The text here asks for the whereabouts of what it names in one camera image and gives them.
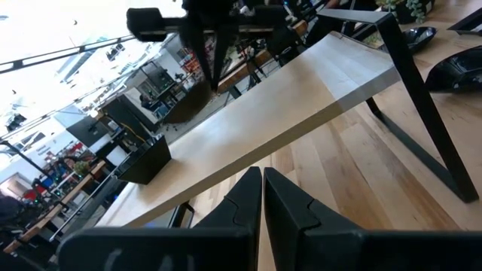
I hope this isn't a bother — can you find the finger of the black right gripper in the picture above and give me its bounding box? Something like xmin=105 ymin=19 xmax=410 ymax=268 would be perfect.
xmin=213 ymin=26 xmax=239 ymax=91
xmin=184 ymin=26 xmax=216 ymax=91

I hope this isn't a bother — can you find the black overhead beam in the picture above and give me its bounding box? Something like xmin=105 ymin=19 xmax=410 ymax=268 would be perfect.
xmin=0 ymin=34 xmax=137 ymax=75

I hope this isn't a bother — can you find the wavy pointed black plate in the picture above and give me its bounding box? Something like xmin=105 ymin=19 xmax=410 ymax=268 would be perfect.
xmin=380 ymin=26 xmax=439 ymax=54

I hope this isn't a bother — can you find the small potted background plant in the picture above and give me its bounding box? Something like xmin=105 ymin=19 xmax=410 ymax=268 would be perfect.
xmin=73 ymin=160 xmax=91 ymax=178

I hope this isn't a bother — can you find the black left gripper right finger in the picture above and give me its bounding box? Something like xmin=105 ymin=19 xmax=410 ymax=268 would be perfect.
xmin=263 ymin=166 xmax=482 ymax=271

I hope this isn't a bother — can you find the black background cabinet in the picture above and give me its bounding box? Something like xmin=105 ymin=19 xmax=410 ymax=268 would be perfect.
xmin=98 ymin=93 xmax=159 ymax=143

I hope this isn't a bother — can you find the dark brown background furniture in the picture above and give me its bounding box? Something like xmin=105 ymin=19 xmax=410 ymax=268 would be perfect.
xmin=160 ymin=80 xmax=215 ymax=126

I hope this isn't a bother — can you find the black ceiling spotlight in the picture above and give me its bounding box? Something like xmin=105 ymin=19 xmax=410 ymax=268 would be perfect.
xmin=105 ymin=43 xmax=127 ymax=63
xmin=5 ymin=112 xmax=28 ymax=133

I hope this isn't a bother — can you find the wooden background desk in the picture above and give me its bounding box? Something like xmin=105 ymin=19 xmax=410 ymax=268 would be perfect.
xmin=216 ymin=20 xmax=310 ymax=95
xmin=2 ymin=160 xmax=107 ymax=254

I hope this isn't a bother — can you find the green artificial potted plant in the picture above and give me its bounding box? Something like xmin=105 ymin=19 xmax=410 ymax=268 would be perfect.
xmin=376 ymin=0 xmax=436 ymax=26

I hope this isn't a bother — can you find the small square black plate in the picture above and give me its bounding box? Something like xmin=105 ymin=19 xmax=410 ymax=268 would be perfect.
xmin=114 ymin=134 xmax=173 ymax=186
xmin=447 ymin=7 xmax=482 ymax=38

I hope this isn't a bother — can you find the person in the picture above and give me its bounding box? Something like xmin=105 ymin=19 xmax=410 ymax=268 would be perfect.
xmin=138 ymin=93 xmax=156 ymax=111

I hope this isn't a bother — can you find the rounded wavy black plate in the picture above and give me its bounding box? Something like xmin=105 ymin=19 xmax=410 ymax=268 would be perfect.
xmin=424 ymin=44 xmax=482 ymax=94

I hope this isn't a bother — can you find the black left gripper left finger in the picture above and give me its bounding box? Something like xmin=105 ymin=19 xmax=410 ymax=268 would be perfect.
xmin=58 ymin=166 xmax=264 ymax=271

